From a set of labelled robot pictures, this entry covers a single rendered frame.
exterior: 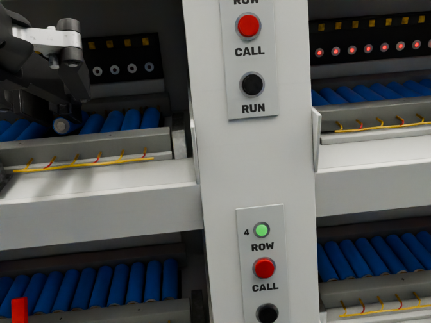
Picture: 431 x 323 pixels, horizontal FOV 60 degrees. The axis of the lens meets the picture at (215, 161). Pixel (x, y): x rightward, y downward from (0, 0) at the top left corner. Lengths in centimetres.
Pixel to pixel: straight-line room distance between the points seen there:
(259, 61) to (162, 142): 12
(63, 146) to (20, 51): 15
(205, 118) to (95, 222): 13
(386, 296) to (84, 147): 35
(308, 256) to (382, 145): 12
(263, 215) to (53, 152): 20
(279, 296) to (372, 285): 15
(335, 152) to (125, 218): 19
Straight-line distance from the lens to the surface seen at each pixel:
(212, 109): 30
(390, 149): 37
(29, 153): 38
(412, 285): 48
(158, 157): 35
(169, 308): 43
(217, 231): 32
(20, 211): 34
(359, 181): 34
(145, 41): 47
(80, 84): 28
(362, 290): 46
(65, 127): 40
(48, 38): 24
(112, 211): 32
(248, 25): 30
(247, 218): 31
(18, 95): 35
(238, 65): 30
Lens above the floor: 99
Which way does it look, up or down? 11 degrees down
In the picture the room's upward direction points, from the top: 5 degrees counter-clockwise
